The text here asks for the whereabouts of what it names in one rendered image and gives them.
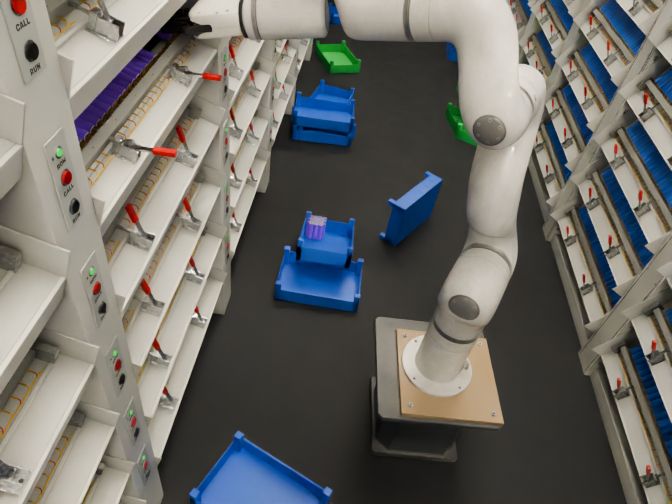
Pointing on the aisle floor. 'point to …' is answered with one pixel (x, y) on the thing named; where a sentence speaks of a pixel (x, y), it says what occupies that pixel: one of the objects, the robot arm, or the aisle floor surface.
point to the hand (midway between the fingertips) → (172, 21)
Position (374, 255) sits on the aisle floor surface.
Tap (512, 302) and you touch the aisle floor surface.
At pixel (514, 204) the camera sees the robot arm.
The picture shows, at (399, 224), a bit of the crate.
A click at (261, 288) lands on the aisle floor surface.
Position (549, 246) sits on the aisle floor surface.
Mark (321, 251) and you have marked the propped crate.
